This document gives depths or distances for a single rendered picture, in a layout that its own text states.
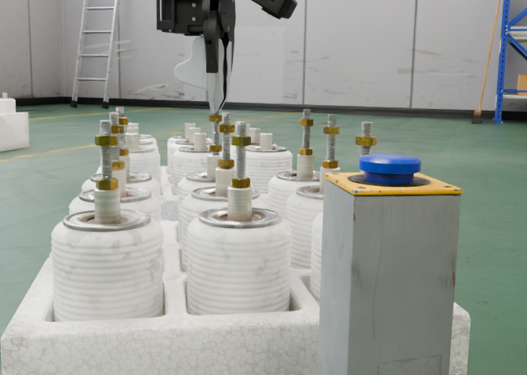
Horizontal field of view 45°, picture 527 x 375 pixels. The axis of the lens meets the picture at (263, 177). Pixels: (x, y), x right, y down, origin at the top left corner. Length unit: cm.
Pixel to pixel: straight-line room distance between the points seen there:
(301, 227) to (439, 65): 632
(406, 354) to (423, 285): 5
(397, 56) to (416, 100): 51
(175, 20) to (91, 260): 35
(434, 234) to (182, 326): 23
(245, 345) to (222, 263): 7
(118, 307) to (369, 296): 24
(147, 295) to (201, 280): 5
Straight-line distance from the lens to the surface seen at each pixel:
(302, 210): 68
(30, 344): 53
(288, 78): 727
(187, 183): 79
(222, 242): 54
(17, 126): 341
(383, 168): 40
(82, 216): 59
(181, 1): 79
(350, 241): 39
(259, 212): 59
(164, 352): 53
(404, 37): 702
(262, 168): 109
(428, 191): 39
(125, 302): 55
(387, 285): 40
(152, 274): 56
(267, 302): 56
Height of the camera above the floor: 38
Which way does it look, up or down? 9 degrees down
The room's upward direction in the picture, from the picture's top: 1 degrees clockwise
